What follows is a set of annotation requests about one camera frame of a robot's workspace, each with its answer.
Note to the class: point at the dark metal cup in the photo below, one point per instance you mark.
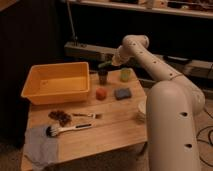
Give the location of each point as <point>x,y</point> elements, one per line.
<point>102,75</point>

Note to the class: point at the green pepper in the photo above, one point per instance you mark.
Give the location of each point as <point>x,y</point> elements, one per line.
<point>104,64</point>

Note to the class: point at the metal fork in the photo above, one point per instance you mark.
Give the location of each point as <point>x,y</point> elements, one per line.
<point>95,116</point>

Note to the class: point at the green plastic cup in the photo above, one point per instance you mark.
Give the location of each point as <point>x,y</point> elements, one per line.
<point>125,74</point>

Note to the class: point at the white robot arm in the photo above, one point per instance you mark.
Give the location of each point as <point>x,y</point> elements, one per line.
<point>171,105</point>

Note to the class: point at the bunch of dark grapes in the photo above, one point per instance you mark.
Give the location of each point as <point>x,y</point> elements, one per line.
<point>60,116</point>

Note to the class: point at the blue sponge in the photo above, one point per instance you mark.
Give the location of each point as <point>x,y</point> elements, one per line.
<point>122,93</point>

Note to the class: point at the grey cloth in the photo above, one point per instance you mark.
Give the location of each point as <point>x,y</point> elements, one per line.
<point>40,150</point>

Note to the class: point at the grey metal rail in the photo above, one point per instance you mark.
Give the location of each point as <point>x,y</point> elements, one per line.
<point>195,68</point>

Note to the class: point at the upper shelf board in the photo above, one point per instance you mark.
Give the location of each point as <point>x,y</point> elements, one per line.
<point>132,7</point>

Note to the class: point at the yellow plastic tub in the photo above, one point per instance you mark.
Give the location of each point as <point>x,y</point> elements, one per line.
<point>57,83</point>

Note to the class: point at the white dish brush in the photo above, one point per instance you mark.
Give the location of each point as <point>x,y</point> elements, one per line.
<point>55,130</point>

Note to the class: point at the wooden table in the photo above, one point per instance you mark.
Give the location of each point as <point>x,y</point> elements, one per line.
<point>119,126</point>

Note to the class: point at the red orange block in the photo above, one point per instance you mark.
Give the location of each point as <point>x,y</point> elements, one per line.
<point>101,93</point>

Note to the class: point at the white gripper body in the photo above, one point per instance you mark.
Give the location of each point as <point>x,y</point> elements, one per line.
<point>120,57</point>

